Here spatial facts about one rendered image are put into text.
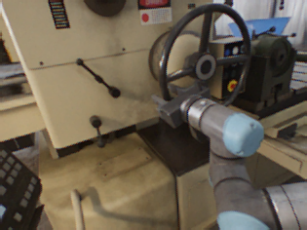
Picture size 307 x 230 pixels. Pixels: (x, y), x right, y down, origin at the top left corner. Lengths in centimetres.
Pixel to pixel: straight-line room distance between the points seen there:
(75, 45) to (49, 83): 15
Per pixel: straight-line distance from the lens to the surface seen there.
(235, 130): 40
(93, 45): 76
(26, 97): 106
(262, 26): 713
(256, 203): 39
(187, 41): 78
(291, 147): 141
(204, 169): 138
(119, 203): 119
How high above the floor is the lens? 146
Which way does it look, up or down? 26 degrees down
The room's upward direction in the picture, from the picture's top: 6 degrees counter-clockwise
